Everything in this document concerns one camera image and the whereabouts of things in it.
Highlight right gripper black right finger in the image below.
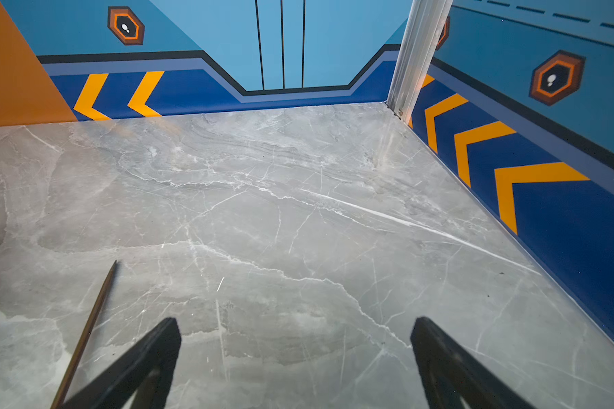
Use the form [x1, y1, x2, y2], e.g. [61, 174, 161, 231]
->
[410, 316, 532, 408]

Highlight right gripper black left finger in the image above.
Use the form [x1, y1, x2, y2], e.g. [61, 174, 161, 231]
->
[61, 317, 182, 409]

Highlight yellow black handled screwdriver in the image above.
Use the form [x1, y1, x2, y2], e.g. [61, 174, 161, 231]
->
[50, 260, 119, 409]

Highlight aluminium corner post right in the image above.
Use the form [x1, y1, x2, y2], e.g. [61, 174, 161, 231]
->
[386, 0, 453, 124]

